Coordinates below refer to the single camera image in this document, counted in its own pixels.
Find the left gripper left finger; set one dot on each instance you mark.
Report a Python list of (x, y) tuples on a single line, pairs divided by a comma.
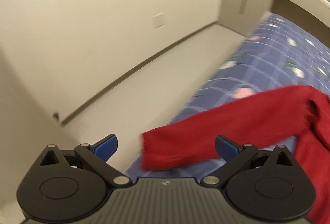
[(94, 158)]

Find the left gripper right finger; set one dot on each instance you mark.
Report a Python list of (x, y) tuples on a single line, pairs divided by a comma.
[(237, 158)]

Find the red long-sleeve shirt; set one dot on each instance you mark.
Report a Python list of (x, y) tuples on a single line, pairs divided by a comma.
[(262, 119)]

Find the blue plaid floral quilt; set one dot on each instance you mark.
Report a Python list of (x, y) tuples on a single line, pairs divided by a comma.
[(276, 54)]

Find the white wall outlet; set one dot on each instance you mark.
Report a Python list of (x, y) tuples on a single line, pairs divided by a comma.
[(158, 20)]

